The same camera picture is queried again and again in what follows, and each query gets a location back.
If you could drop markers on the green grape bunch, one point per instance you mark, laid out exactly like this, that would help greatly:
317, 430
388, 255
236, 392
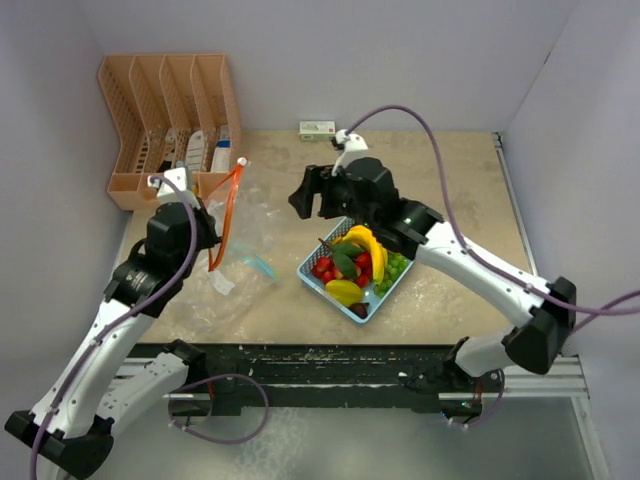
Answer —
395, 266

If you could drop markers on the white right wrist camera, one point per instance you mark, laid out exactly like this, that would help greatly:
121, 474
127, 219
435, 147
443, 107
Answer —
350, 147

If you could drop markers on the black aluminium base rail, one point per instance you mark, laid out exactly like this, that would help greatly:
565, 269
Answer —
362, 376

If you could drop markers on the dark purple plum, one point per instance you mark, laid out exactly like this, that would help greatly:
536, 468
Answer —
360, 309

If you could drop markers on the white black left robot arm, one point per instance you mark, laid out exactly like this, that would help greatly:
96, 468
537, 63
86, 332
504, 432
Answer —
72, 429

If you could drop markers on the clear orange-zipper bag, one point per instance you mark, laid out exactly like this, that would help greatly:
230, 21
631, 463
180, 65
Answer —
221, 289

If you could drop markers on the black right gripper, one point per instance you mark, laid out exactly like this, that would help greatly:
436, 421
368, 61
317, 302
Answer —
314, 181

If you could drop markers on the black grey scraper tool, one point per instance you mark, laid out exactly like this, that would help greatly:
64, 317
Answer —
168, 155

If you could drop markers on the green white small box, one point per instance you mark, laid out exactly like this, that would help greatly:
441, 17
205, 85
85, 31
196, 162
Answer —
316, 131

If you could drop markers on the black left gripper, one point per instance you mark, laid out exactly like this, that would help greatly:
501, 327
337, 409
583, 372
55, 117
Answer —
208, 223

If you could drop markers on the yellow banana bunch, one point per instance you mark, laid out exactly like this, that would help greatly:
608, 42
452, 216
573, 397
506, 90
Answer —
363, 236

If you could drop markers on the peach desk organizer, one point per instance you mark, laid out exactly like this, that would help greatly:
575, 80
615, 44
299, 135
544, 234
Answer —
146, 95

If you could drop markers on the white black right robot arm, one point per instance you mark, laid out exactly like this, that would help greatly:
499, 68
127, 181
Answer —
538, 310

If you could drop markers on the light blue plastic basket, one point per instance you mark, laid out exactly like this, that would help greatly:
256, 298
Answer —
304, 272

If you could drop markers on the yellow star fruit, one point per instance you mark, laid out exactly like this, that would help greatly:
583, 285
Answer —
344, 292

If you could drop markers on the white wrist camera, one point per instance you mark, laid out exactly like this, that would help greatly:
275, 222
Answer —
171, 185
350, 147

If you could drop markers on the clear blue-zipper bag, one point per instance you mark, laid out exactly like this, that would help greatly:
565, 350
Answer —
249, 255

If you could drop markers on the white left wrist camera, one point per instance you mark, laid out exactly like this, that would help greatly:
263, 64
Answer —
171, 185

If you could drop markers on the white blue boxed item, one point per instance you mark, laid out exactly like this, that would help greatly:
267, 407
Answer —
222, 152

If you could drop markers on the white striped card pack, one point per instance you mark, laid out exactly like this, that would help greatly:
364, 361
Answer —
195, 151

